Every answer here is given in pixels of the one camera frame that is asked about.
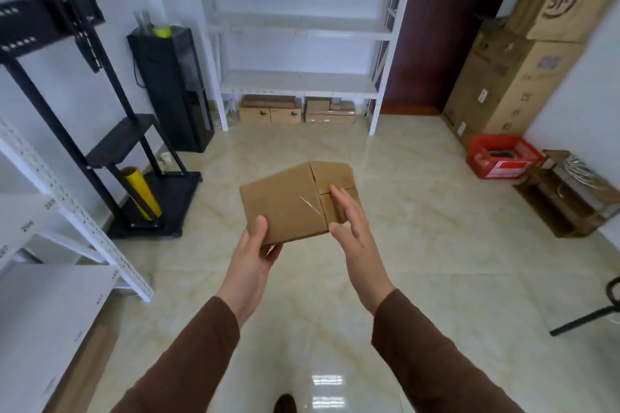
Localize white shelf with perforated posts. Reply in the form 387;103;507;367
0;116;155;413

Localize wooden crate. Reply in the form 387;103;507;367
513;150;620;238

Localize person's left forearm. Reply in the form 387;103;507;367
110;296;241;413

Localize pile of small cardboard boxes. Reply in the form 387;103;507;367
238;95;357;126

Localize bundle of white cables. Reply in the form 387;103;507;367
556;155;608;199

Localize tall large cardboard box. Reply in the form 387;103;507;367
443;20;588;148

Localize black television stand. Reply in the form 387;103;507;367
0;0;202;239

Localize black water dispenser cabinet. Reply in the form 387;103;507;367
127;26;215;153

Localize dark brown door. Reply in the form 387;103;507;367
379;0;530;116

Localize person's left hand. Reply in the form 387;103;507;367
216;216;284;327

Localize person's right hand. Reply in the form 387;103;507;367
329;185;396;316

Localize person's right forearm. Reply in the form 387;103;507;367
370;289;525;413

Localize clear film rolls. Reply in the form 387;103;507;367
133;10;155;34

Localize small brown cardboard box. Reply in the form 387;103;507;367
240;160;362;248

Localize tall white metal shelf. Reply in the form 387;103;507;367
191;0;422;137

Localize red plastic crate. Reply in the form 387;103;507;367
466;134;546;180

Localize yellow film roll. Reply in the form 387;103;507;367
119;166;163;222

